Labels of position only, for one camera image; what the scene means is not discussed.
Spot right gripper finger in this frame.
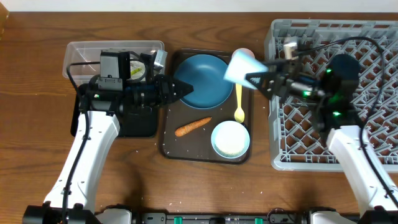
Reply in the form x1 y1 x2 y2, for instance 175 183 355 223
262 60 288 66
245 72 277 100

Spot pink plastic cup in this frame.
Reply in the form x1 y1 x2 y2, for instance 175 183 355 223
232 48 255 59

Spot light blue cup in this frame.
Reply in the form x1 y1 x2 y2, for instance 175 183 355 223
224 57 268 90

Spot white tissue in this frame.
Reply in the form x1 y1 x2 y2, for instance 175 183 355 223
129 61 147 83

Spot light blue bowl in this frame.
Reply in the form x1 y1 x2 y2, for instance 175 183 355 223
210 120 251 159

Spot yellow green snack wrapper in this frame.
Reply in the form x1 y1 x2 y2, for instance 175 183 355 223
131 67 145 77

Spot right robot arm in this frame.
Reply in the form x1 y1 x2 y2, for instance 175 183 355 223
243 54 397 223

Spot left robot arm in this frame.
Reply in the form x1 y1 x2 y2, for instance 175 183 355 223
22 75 193 223

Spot black waste tray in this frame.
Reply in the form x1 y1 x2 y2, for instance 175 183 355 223
70 96 159 138

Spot grey dishwasher rack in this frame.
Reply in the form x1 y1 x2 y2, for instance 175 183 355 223
264 19 397 172

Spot dark blue plate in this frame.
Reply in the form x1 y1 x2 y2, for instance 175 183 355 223
174 54 233 110

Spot orange carrot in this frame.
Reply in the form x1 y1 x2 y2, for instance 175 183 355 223
175 117 212 137

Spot yellow plastic spoon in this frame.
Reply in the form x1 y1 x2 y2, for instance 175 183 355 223
234 83 245 123

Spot brown serving tray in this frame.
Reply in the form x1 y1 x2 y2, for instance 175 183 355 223
158 49 250 164

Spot clear plastic bin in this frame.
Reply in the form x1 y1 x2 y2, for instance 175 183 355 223
62 40 165 85

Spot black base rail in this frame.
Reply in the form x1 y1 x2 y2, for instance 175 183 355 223
132 212 310 224

